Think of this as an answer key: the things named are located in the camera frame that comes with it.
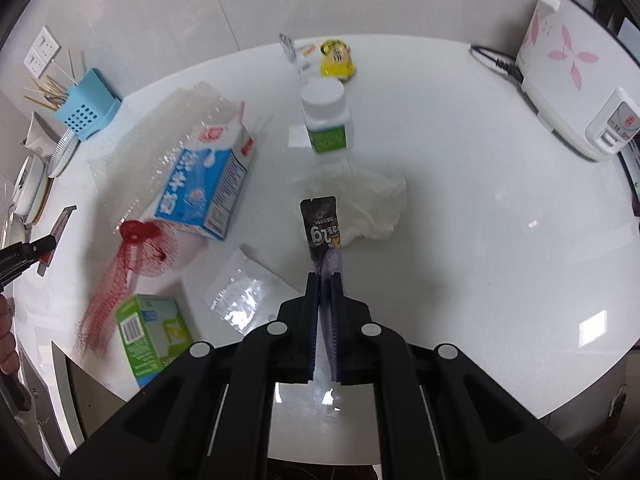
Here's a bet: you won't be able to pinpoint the red dark wrapper strip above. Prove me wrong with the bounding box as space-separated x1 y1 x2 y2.
37 205 77 276

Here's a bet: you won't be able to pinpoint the dark snack sachet wrapper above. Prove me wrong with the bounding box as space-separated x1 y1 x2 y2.
299 194 346 385

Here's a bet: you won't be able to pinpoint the white tissue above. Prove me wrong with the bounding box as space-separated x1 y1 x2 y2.
291 159 407 247

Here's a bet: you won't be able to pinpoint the green medicine box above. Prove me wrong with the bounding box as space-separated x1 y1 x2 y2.
115 295 193 388

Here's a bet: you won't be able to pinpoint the yellow snack wrapper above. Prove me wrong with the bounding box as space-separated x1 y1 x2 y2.
320 39 356 81

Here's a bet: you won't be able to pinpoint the person left hand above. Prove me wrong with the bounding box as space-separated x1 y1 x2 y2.
0 295 20 375

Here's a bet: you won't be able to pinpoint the clear zip plastic bag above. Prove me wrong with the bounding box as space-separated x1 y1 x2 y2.
204 248 300 335

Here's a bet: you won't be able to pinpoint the stacked white plates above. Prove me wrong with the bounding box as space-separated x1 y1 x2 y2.
11 113 79 226

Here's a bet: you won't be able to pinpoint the red mesh net bag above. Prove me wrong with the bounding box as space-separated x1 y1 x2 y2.
73 219 178 359

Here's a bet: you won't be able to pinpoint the white paper slip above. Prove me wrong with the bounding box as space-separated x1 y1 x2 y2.
288 125 311 148

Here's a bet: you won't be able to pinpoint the blue white milk carton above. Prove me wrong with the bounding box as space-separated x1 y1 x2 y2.
154 122 255 240

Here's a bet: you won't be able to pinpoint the white pill bottle green label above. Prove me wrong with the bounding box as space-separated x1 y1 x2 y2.
300 78 354 155

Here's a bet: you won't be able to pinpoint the blue utensil holder basket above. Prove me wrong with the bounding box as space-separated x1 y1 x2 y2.
53 68 122 142

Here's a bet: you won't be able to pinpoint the clear plastic wrapper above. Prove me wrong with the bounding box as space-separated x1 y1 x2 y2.
279 34 318 80

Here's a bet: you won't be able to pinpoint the white floral rice cooker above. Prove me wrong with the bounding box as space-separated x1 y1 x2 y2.
516 0 639 162

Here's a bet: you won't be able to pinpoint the white wall socket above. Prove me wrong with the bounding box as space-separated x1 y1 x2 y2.
23 26 61 79

